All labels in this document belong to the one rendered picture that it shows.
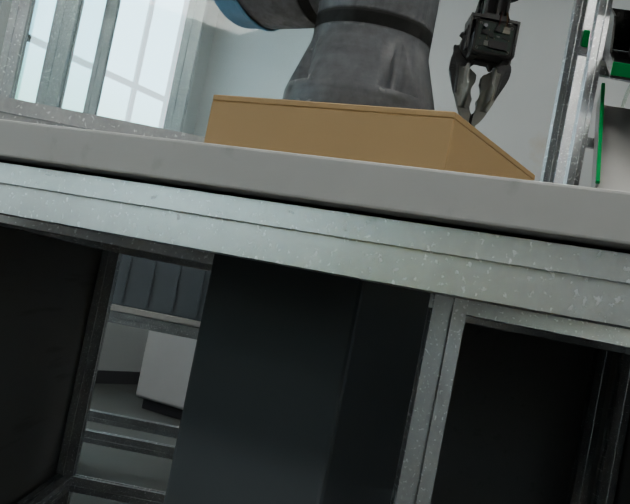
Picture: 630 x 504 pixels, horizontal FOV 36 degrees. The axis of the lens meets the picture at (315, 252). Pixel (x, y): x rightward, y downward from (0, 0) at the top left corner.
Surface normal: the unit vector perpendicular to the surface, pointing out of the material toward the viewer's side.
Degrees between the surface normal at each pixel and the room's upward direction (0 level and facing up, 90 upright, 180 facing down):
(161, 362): 90
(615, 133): 45
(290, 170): 90
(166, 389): 90
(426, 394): 90
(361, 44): 72
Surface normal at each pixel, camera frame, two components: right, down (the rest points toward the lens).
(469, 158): 0.86, 0.15
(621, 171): 0.03, -0.75
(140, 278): 0.02, -0.04
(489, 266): -0.47, -0.14
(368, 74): 0.08, -0.35
